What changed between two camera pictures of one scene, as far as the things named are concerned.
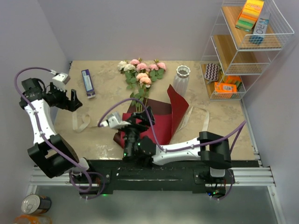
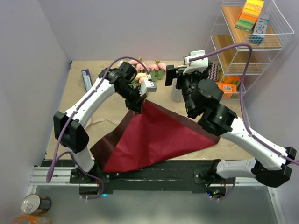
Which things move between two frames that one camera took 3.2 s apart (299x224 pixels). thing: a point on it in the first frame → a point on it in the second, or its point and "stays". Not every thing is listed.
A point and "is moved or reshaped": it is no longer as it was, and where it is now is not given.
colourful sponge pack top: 249,15 stays
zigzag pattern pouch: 212,72 stays
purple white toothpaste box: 88,83 stays
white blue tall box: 260,29 stays
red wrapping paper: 167,117 is moved or reshaped
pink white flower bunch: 139,75 stays
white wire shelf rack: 245,32 stays
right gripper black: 147,118 → 172,72
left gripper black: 73,104 → 135,104
